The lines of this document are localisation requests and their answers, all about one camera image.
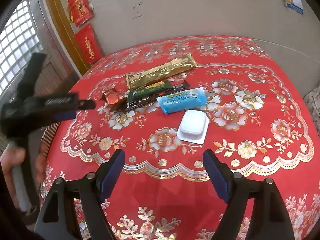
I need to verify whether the dark green cracker packet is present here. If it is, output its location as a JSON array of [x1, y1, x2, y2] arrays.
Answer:
[[127, 81, 172, 102]]

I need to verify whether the person left hand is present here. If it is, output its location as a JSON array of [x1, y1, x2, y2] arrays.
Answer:
[[0, 143, 48, 183]]

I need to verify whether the red floral tablecloth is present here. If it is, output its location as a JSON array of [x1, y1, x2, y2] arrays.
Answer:
[[40, 36, 319, 239]]

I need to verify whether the glass block window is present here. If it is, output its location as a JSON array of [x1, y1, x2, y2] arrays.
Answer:
[[0, 0, 43, 94]]

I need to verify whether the lower red wall paper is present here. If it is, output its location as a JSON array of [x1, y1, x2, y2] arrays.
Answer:
[[75, 24, 103, 64]]

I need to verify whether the long gold snack bar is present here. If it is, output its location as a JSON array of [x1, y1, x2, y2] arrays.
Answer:
[[126, 54, 198, 91]]

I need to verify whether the striped white tray box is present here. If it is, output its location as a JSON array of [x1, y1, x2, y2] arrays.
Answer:
[[40, 122, 60, 156]]

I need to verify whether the brown metal door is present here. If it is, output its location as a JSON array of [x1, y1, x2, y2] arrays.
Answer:
[[27, 0, 81, 95]]

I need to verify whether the white jelly cup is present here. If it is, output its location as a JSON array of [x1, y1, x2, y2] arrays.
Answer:
[[177, 110, 209, 145]]

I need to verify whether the blue snack packet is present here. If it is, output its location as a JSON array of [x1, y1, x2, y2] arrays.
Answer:
[[157, 87, 207, 114]]

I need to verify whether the dark brown coffee stick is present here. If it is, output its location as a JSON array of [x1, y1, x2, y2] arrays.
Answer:
[[120, 81, 190, 113]]

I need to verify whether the floral cushion chair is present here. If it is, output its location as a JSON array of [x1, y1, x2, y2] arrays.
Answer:
[[303, 85, 320, 134]]

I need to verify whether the wooden door frame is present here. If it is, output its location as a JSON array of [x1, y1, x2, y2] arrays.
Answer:
[[44, 0, 90, 77]]

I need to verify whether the small orange foil candy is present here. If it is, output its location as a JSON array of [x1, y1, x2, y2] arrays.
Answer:
[[100, 84, 126, 106]]

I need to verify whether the red wall paper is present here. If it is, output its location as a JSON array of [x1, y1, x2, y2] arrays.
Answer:
[[75, 24, 103, 64], [67, 0, 93, 27]]

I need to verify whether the upper red wall paper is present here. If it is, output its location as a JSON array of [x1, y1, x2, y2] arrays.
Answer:
[[67, 0, 93, 27]]

